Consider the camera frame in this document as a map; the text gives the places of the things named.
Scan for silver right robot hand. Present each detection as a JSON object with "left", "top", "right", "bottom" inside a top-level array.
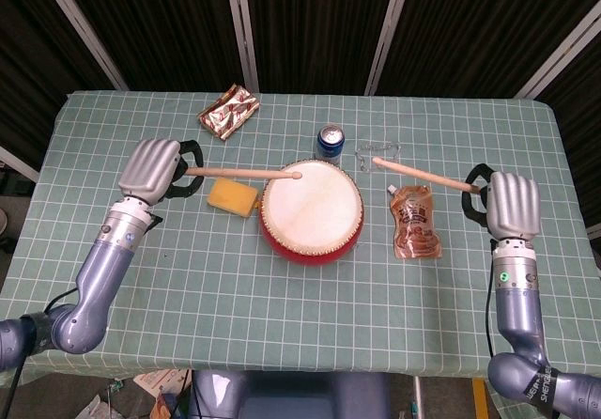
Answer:
[{"left": 461, "top": 163, "right": 542, "bottom": 241}]

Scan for orange snack bag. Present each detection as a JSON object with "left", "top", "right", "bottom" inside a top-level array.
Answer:
[{"left": 150, "top": 391, "right": 178, "bottom": 419}]

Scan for brown sauce pouch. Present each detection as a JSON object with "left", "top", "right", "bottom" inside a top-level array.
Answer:
[{"left": 386, "top": 183, "right": 443, "bottom": 260}]

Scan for blue soda can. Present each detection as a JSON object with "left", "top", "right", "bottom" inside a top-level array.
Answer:
[{"left": 315, "top": 125, "right": 347, "bottom": 166}]

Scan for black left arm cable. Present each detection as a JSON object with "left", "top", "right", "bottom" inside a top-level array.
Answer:
[{"left": 8, "top": 288, "right": 82, "bottom": 419}]

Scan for green checked tablecloth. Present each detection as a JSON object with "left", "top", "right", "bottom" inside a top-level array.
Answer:
[{"left": 0, "top": 89, "right": 601, "bottom": 419}]

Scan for silver metal chain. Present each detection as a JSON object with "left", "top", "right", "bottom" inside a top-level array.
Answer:
[{"left": 354, "top": 141, "right": 403, "bottom": 174}]

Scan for crumpled white paper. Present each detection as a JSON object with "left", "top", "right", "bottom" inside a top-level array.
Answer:
[{"left": 79, "top": 392, "right": 115, "bottom": 419}]

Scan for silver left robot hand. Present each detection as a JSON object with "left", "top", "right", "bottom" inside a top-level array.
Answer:
[{"left": 116, "top": 137, "right": 206, "bottom": 207}]

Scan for dark partition panel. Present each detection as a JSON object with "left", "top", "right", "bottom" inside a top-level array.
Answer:
[
  {"left": 534, "top": 28, "right": 601, "bottom": 232},
  {"left": 243, "top": 0, "right": 400, "bottom": 95},
  {"left": 0, "top": 0, "right": 118, "bottom": 166},
  {"left": 54, "top": 0, "right": 253, "bottom": 93},
  {"left": 375, "top": 0, "right": 601, "bottom": 99}
]

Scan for white partition frame post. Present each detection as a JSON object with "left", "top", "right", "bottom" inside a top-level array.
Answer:
[
  {"left": 35, "top": 0, "right": 129, "bottom": 92},
  {"left": 363, "top": 0, "right": 414, "bottom": 96},
  {"left": 223, "top": 0, "right": 260, "bottom": 94},
  {"left": 514, "top": 8, "right": 601, "bottom": 100},
  {"left": 0, "top": 145, "right": 40, "bottom": 183}
]

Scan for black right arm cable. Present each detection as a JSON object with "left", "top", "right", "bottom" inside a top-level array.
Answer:
[{"left": 484, "top": 242, "right": 500, "bottom": 360}]

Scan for yellow sponge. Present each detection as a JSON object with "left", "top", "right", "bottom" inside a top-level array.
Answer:
[{"left": 206, "top": 177, "right": 260, "bottom": 219}]

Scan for wooden drumstick with bead tip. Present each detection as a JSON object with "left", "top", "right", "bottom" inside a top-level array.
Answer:
[{"left": 185, "top": 166, "right": 303, "bottom": 181}]

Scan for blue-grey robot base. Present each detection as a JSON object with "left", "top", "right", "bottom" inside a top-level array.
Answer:
[{"left": 190, "top": 369, "right": 393, "bottom": 419}]

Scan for red drum with white skin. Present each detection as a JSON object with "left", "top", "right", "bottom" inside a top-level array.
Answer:
[{"left": 256, "top": 158, "right": 365, "bottom": 268}]

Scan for metal table leg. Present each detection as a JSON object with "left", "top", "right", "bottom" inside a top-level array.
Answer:
[{"left": 411, "top": 376, "right": 424, "bottom": 419}]

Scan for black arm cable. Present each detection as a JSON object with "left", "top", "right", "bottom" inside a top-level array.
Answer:
[
  {"left": 484, "top": 242, "right": 500, "bottom": 360},
  {"left": 8, "top": 288, "right": 82, "bottom": 419}
]

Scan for gold foil snack wrapper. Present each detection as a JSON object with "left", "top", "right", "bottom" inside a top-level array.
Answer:
[{"left": 195, "top": 85, "right": 262, "bottom": 143}]

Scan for white printed paper sheet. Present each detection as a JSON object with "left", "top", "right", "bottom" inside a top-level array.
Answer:
[{"left": 132, "top": 369, "right": 192, "bottom": 399}]

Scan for plain wooden drumstick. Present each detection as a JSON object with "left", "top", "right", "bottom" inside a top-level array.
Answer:
[{"left": 371, "top": 156, "right": 483, "bottom": 194}]

